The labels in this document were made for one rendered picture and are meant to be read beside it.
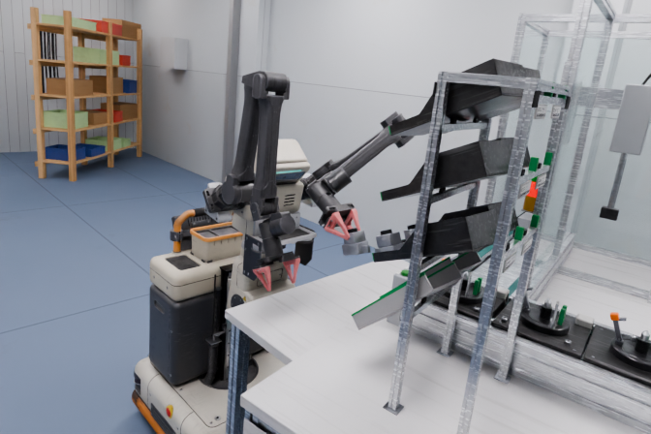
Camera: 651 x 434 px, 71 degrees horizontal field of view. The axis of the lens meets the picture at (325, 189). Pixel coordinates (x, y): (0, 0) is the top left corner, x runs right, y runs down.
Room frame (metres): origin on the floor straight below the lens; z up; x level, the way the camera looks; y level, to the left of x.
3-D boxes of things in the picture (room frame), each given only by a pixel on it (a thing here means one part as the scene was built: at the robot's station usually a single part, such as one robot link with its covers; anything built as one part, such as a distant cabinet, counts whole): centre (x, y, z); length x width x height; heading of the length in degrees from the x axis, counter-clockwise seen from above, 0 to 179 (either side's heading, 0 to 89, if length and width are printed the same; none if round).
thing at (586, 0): (1.48, -0.72, 1.46); 0.03 x 0.03 x 1.00; 55
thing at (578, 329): (1.27, -0.70, 1.01); 0.24 x 0.24 x 0.13; 55
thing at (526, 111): (1.05, -0.38, 1.26); 0.36 x 0.21 x 0.80; 145
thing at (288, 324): (1.43, -0.28, 0.84); 0.90 x 0.70 x 0.03; 136
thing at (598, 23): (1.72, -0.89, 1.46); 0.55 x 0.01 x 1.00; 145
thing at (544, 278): (1.65, -0.68, 0.91); 0.84 x 0.28 x 0.10; 145
